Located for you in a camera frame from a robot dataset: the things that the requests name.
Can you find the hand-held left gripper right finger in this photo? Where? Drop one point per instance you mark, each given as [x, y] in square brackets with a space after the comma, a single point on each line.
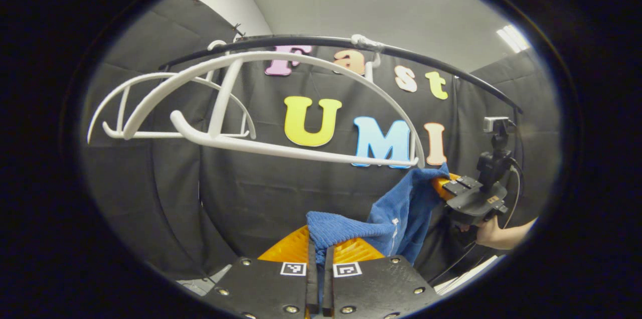
[327, 284]

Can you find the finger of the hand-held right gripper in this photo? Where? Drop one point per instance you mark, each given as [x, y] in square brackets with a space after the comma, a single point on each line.
[459, 186]

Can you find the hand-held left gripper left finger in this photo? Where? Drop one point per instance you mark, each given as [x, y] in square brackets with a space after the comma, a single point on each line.
[312, 284]

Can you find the white hanger with taped hook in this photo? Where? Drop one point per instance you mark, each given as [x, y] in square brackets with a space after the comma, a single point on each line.
[301, 151]

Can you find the white plastic hanger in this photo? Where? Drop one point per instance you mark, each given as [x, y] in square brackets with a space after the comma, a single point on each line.
[160, 134]

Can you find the black clothes rack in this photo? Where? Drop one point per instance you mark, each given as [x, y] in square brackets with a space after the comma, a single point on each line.
[301, 40]

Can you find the black backdrop cloth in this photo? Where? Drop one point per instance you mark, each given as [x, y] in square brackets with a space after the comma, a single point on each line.
[251, 198]

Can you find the ceiling light panel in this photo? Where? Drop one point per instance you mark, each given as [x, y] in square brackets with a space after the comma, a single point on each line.
[513, 38]

